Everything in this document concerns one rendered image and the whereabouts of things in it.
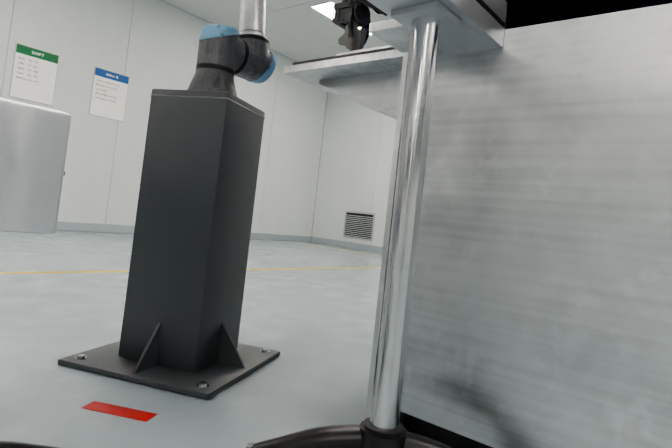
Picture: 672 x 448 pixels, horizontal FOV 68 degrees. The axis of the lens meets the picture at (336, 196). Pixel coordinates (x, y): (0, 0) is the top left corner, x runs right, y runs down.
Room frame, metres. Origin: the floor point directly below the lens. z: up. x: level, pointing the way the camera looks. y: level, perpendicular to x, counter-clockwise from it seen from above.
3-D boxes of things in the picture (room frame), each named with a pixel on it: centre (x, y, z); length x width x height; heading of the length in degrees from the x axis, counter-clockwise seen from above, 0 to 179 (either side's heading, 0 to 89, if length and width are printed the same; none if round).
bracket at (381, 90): (1.30, -0.06, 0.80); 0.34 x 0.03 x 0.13; 50
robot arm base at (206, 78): (1.51, 0.41, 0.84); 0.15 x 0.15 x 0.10
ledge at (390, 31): (1.01, -0.12, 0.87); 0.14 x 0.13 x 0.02; 50
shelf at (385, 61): (1.49, -0.22, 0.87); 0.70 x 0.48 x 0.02; 140
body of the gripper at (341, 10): (1.37, 0.01, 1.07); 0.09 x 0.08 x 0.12; 50
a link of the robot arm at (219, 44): (1.52, 0.41, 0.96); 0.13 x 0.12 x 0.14; 142
